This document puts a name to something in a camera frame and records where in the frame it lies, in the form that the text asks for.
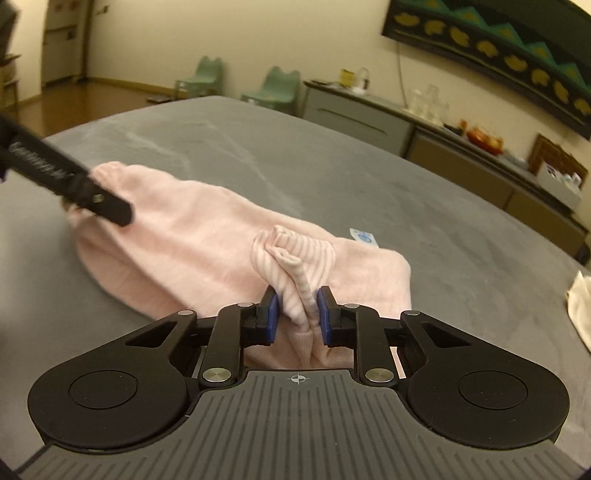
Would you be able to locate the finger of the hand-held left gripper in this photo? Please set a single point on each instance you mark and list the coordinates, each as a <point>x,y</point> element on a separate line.
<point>46,168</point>

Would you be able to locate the white pants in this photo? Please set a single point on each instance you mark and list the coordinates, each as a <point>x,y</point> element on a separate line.
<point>581,300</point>

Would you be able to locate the white door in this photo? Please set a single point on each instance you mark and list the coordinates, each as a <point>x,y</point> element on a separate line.
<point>64,41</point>

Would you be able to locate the wall TV with patterned cover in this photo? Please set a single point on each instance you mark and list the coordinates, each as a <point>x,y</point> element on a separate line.
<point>508,41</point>

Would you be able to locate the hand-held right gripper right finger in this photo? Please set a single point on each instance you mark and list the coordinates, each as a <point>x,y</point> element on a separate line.
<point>324,318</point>

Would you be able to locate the grey slipper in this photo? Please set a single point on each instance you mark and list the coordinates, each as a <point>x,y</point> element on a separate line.
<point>159,98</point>

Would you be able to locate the wooden lattice frame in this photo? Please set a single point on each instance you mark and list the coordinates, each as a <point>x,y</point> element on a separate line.
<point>549,154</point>

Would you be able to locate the set of clear glasses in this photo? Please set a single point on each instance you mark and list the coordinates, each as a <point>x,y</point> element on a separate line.
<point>427,104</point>

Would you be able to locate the grey TV cabinet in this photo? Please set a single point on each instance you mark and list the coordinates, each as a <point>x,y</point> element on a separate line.
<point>360,117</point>

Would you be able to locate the white storage basket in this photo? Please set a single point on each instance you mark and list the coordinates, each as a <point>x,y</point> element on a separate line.
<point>554,189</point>

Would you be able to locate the green plastic child chair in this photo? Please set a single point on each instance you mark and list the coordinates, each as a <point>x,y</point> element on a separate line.
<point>207,74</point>
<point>277,87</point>

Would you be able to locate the pink pants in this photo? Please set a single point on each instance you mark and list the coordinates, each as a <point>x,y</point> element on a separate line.
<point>184,230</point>

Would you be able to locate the red fruit bowl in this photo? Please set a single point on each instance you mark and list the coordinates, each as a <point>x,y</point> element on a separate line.
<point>485,141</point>

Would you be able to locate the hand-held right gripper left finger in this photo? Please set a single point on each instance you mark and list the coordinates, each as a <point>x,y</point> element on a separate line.
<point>272,318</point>

